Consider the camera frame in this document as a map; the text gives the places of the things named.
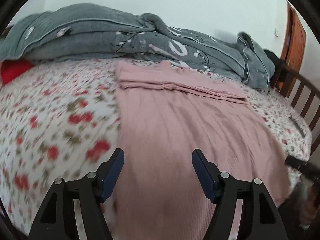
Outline orange wooden door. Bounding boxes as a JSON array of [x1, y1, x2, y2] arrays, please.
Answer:
[[281, 3, 306, 72]]

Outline black garment on rail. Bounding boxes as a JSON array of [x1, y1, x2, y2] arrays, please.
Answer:
[[264, 49, 286, 68]]

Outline grey floral quilt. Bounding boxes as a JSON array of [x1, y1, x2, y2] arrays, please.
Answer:
[[1, 3, 275, 89]]

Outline red pillow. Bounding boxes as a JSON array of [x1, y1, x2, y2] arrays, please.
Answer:
[[1, 60, 34, 86]]

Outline floral bed sheet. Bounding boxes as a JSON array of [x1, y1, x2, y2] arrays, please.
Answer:
[[1, 59, 311, 239]]

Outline pink knit sweater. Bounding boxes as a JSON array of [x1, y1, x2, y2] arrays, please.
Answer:
[[113, 61, 290, 239]]

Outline white wall switch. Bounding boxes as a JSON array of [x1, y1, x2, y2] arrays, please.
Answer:
[[274, 28, 279, 37]]

